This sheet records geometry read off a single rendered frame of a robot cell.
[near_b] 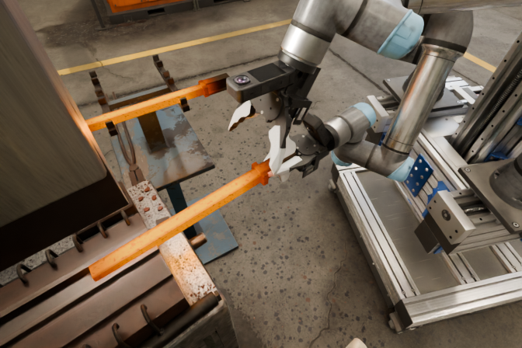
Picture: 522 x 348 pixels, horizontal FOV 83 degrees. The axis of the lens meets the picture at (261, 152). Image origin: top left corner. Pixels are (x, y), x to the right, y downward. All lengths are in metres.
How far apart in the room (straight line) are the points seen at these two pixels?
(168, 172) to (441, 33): 0.88
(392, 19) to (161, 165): 0.85
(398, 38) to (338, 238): 1.36
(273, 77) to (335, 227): 1.38
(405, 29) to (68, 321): 0.70
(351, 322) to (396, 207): 0.60
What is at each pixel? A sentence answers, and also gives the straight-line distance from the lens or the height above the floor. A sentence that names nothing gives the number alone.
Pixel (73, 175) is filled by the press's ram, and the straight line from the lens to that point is 0.21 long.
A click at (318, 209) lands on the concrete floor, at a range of 1.82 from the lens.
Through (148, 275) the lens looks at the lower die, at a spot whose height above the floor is 0.99.
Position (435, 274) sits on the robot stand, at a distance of 1.59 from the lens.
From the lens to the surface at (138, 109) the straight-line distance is 0.91.
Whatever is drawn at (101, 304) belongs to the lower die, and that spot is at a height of 0.99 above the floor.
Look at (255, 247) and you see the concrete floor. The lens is 1.68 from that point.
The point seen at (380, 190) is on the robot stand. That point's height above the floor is 0.21.
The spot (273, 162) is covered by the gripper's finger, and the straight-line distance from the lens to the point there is 0.53.
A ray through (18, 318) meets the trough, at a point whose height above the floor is 0.99.
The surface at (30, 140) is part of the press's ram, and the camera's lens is 0.19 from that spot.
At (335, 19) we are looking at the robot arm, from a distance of 0.51.
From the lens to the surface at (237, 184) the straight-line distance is 0.64.
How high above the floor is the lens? 1.52
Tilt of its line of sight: 47 degrees down
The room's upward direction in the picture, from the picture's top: straight up
